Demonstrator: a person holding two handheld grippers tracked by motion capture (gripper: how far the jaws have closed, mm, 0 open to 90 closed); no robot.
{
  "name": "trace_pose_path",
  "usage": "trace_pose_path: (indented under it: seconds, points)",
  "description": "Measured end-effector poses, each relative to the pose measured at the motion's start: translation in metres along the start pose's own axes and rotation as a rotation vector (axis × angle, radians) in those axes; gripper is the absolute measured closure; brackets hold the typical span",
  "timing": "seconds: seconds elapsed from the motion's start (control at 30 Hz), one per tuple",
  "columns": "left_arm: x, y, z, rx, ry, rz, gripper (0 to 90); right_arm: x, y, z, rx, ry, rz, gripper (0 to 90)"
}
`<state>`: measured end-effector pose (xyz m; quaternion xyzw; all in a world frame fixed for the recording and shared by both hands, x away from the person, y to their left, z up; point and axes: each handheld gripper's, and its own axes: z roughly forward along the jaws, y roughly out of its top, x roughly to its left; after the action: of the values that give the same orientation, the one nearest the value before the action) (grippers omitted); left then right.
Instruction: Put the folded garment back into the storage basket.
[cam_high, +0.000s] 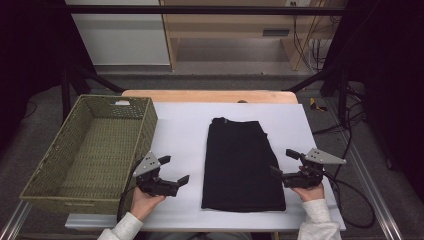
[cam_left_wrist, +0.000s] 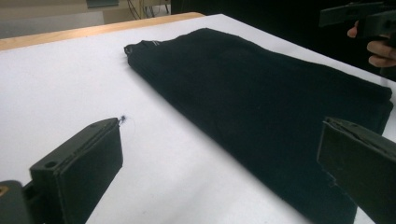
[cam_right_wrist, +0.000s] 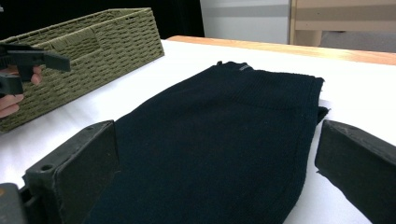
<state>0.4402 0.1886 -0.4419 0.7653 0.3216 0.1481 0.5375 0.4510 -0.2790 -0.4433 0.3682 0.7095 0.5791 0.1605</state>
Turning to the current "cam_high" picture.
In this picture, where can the green woven basket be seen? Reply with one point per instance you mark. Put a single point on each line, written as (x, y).
(96, 150)

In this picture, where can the black metal stand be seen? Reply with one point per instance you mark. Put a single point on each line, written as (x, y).
(341, 90)
(66, 90)

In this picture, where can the black curtain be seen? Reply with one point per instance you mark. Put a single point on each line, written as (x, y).
(33, 50)
(390, 66)

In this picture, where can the white cabinet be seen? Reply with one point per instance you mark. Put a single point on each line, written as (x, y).
(123, 40)

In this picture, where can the yellow and black tape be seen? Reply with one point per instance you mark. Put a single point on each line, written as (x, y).
(316, 106)

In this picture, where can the white table sheet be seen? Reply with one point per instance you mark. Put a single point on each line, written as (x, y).
(181, 133)

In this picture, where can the black horizontal bar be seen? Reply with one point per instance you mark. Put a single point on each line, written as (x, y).
(200, 9)

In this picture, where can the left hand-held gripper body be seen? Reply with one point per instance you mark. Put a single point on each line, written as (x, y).
(146, 165)

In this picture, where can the black garment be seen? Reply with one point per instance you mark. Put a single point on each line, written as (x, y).
(238, 166)

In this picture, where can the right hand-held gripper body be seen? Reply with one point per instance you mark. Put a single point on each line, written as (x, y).
(310, 173)

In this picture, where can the person's right hand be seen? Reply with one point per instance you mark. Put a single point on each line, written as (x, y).
(311, 194)

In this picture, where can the wooden table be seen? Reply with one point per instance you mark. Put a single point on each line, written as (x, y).
(206, 96)

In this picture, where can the person's left hand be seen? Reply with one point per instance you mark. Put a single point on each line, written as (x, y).
(143, 203)

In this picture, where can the wooden desk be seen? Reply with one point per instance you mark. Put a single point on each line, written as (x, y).
(226, 26)

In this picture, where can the aluminium rail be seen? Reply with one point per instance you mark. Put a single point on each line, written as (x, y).
(370, 183)
(13, 221)

